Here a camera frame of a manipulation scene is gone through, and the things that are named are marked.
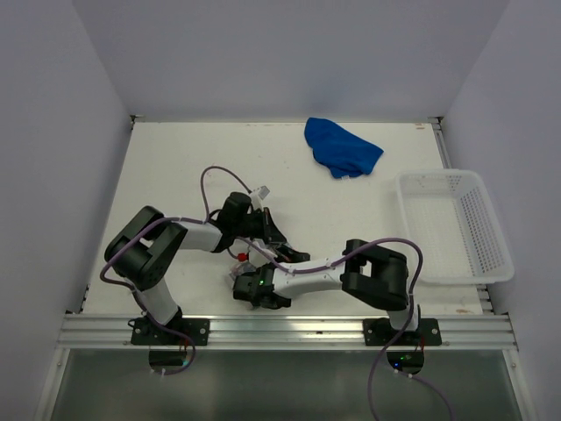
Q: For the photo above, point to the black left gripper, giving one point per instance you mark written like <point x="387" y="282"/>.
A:
<point x="267" y="231"/>

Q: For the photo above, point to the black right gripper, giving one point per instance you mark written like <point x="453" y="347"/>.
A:
<point x="259" y="270"/>

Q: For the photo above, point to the rabbit print towel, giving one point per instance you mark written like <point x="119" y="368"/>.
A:
<point x="250" y="260"/>

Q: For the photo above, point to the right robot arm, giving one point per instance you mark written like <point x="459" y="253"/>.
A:
<point x="381" y="274"/>

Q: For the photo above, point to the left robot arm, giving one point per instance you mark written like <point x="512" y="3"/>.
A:
<point x="143" y="251"/>

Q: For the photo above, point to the blue towel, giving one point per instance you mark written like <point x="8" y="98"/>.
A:
<point x="343" y="153"/>

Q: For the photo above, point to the white plastic basket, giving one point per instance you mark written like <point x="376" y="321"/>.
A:
<point x="448" y="213"/>

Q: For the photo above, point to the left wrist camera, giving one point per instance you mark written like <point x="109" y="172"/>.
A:
<point x="260" y="193"/>

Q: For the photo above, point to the aluminium mounting rail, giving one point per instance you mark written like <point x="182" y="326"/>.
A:
<point x="305" y="333"/>

